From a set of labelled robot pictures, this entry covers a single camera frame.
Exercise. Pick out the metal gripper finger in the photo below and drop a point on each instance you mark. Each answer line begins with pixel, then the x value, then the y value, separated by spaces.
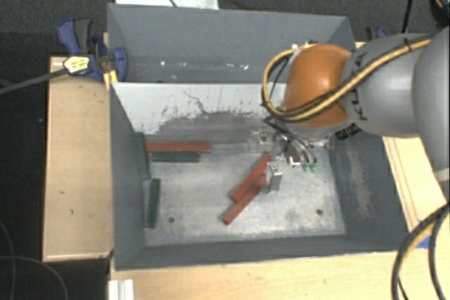
pixel 276 181

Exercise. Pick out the red-brown flat block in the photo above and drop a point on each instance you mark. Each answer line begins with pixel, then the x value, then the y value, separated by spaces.
pixel 242 205
pixel 177 147
pixel 251 177

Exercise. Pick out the dark green flat block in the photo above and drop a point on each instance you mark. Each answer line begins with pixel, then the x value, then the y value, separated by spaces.
pixel 175 156
pixel 153 202

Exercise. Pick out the grey metal bin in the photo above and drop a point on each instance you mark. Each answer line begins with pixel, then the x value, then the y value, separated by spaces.
pixel 211 45

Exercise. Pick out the pale wood flat board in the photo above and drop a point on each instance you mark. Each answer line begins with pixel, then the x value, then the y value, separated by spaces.
pixel 77 158

